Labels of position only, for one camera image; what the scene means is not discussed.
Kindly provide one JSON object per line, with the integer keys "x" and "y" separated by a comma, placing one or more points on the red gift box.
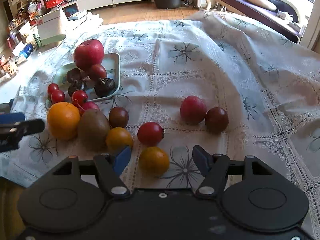
{"x": 53, "y": 3}

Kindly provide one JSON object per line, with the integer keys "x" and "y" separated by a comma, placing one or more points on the dark brown tomato right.
{"x": 216, "y": 120}

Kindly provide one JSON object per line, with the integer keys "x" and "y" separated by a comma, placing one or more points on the purple cushioned bench sofa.
{"x": 265, "y": 16}

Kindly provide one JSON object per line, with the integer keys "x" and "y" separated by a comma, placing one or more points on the yellow tomato beside kiwi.
{"x": 117, "y": 139}

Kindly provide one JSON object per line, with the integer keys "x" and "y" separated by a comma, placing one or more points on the white cardboard box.
{"x": 52, "y": 27}

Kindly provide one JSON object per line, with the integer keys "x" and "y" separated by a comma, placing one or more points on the pink red plum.
{"x": 193, "y": 110}

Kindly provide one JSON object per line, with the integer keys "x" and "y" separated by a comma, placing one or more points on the dark water chestnut front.
{"x": 104, "y": 87}

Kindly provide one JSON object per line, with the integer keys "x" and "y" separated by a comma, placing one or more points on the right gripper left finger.
{"x": 109, "y": 168}

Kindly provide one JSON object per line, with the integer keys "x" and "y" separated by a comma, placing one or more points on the white floral lace tablecloth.
{"x": 268, "y": 85}

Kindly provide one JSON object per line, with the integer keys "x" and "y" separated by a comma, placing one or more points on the large red apple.
{"x": 88, "y": 53}

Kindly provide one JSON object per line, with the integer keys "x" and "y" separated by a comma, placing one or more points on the yellow tomato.
{"x": 117, "y": 139}
{"x": 153, "y": 161}

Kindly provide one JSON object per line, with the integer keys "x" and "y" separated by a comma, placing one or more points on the brown kiwi fruit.
{"x": 93, "y": 129}

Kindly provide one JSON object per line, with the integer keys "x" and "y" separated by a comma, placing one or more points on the red cherry tomato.
{"x": 52, "y": 88}
{"x": 150, "y": 133}
{"x": 57, "y": 96}

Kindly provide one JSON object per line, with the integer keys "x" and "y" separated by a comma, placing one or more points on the white oval pillow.
{"x": 264, "y": 4}

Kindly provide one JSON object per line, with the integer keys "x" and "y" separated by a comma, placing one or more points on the dark water chestnut left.
{"x": 76, "y": 86}

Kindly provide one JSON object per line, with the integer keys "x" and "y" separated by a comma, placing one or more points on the dark water chestnut back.
{"x": 74, "y": 75}

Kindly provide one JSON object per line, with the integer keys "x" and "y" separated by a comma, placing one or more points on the dark water chestnut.
{"x": 76, "y": 86}
{"x": 74, "y": 75}
{"x": 104, "y": 87}

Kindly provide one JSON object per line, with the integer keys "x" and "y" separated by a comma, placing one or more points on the dark brown tomato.
{"x": 118, "y": 117}
{"x": 216, "y": 120}

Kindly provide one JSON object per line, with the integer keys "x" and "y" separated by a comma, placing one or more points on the large orange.
{"x": 62, "y": 120}

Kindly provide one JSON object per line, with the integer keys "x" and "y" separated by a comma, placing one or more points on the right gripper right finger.
{"x": 214, "y": 169}

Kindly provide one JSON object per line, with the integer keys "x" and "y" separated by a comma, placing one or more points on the pink radish behind orange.
{"x": 87, "y": 106}

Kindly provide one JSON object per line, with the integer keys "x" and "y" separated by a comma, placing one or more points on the red tomato on plate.
{"x": 96, "y": 72}

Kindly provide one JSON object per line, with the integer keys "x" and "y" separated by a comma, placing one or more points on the dark brown tomato left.
{"x": 118, "y": 117}

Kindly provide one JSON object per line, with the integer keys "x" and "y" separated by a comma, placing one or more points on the red radish with stem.
{"x": 79, "y": 97}

